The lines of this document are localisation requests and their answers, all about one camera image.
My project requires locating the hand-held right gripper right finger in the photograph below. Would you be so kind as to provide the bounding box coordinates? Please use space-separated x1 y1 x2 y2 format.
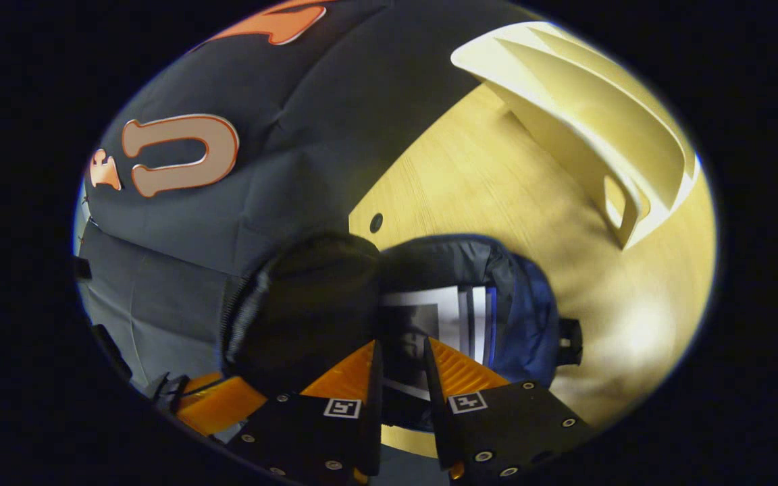
423 337 596 481

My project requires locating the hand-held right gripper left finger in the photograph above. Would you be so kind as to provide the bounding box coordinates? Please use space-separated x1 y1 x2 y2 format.
227 340 384 485

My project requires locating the blue cover book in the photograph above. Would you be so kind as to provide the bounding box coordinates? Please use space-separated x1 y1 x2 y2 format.
458 286 500 367

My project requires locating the blue schoolbag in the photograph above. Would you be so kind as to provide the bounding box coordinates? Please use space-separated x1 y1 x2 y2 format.
220 233 584 433

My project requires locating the white bookshelf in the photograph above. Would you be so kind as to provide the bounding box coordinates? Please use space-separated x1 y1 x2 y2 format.
451 20 702 250

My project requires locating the black backdrop cloth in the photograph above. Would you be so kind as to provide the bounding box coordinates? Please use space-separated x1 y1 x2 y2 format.
75 0 531 406

